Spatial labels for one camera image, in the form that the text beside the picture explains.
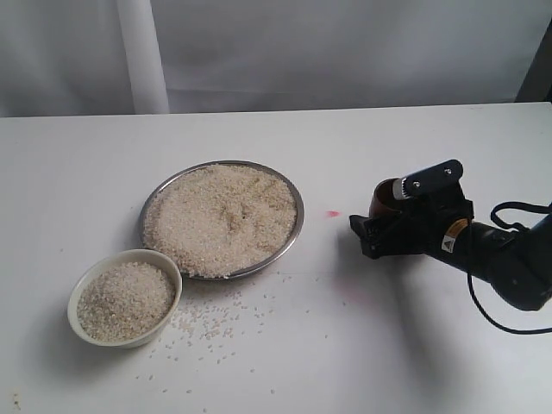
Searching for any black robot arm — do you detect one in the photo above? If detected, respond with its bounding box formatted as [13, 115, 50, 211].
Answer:
[349, 160, 551, 311]

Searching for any white bowl of rice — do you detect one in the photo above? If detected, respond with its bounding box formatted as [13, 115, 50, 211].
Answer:
[66, 249, 182, 348]

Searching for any brown wooden cup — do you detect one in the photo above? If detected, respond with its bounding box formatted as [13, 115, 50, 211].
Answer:
[368, 178, 406, 218]

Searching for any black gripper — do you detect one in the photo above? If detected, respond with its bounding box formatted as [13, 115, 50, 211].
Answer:
[349, 160, 474, 260]

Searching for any steel plate of rice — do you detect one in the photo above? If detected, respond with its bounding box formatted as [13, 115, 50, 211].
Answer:
[139, 160, 304, 280]

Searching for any dark frame post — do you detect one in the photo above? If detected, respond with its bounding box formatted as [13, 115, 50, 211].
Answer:
[515, 23, 552, 103]

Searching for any white backdrop curtain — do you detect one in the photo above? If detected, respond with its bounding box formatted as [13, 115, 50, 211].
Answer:
[1, 1, 551, 116]

